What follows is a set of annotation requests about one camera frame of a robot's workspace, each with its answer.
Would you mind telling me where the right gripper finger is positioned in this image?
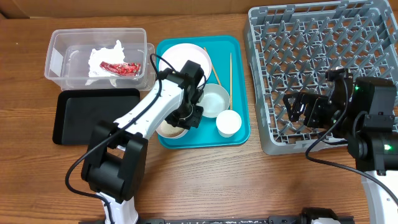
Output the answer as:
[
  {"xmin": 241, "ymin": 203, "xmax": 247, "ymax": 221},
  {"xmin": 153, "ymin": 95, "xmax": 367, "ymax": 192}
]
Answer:
[
  {"xmin": 283, "ymin": 92, "xmax": 300, "ymax": 109},
  {"xmin": 287, "ymin": 108, "xmax": 299, "ymax": 122}
]

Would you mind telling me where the pink bowl with rice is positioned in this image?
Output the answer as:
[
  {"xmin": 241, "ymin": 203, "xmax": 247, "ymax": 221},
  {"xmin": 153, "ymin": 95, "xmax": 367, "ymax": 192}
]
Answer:
[{"xmin": 156, "ymin": 121, "xmax": 188, "ymax": 139}]

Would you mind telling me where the red snack wrapper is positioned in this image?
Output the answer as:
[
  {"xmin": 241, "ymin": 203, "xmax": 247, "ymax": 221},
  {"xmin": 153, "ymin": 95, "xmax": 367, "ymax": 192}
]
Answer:
[{"xmin": 99, "ymin": 62, "xmax": 141, "ymax": 77}]

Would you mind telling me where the white napkin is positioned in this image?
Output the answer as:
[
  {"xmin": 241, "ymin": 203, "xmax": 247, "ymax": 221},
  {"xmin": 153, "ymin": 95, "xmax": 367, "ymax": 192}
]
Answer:
[{"xmin": 86, "ymin": 40, "xmax": 125, "ymax": 85}]

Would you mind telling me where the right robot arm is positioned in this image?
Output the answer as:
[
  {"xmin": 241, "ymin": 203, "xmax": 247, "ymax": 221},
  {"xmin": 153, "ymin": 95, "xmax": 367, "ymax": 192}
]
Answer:
[{"xmin": 283, "ymin": 67, "xmax": 397, "ymax": 223}]

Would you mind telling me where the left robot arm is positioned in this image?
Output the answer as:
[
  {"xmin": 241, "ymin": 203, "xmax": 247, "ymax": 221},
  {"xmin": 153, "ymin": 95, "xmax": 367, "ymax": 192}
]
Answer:
[{"xmin": 81, "ymin": 60, "xmax": 205, "ymax": 223}]

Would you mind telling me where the grey dishwasher rack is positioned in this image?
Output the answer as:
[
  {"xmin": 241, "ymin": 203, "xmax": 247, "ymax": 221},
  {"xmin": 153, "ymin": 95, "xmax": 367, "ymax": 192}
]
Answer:
[{"xmin": 243, "ymin": 1, "xmax": 397, "ymax": 155}]

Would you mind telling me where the grey-green bowl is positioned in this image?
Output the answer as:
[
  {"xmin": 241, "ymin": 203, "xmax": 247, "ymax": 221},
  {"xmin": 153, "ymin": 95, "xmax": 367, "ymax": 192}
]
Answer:
[{"xmin": 198, "ymin": 83, "xmax": 230, "ymax": 118}]

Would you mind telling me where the white paper cup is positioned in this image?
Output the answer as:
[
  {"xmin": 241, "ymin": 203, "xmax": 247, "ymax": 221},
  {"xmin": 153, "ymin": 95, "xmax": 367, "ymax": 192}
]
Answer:
[{"xmin": 216, "ymin": 110, "xmax": 242, "ymax": 138}]

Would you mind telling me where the left wooden chopstick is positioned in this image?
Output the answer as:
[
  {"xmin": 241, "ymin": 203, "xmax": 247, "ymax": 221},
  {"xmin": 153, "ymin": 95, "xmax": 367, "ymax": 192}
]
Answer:
[{"xmin": 203, "ymin": 47, "xmax": 222, "ymax": 86}]

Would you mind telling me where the teal serving tray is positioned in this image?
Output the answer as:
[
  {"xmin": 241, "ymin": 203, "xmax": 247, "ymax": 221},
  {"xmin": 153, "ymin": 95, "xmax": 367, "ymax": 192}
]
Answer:
[{"xmin": 156, "ymin": 35, "xmax": 251, "ymax": 149}]

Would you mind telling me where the pink round plate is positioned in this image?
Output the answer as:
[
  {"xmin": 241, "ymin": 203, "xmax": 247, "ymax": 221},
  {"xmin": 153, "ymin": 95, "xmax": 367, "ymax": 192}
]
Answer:
[{"xmin": 161, "ymin": 43, "xmax": 212, "ymax": 89}]

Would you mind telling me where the black plastic tray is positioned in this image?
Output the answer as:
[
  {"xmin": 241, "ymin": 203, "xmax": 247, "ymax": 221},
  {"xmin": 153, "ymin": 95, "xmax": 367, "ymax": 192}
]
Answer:
[{"xmin": 52, "ymin": 88, "xmax": 140, "ymax": 145}]

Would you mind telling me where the clear plastic bin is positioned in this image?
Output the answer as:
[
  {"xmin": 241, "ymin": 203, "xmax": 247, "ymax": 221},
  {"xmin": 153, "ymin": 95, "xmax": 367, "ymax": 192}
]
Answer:
[{"xmin": 44, "ymin": 28, "xmax": 155, "ymax": 91}]

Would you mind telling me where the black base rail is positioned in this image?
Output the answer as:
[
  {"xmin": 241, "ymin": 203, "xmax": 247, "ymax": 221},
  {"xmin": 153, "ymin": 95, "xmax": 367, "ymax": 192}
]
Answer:
[{"xmin": 79, "ymin": 207, "xmax": 355, "ymax": 224}]

